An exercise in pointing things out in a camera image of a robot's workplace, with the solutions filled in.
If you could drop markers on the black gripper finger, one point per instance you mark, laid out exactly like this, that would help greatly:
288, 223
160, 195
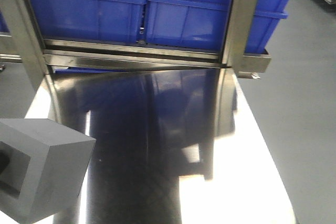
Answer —
4, 160

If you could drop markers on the gray square hollow base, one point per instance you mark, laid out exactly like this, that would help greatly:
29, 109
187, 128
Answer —
47, 165

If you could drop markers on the blue bin with red items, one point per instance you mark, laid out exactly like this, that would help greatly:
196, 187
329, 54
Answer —
107, 20

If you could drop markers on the blue bin right on rack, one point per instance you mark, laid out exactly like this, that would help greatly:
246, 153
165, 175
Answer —
201, 24

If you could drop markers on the stainless steel rack frame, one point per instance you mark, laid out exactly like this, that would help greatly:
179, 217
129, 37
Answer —
40, 55

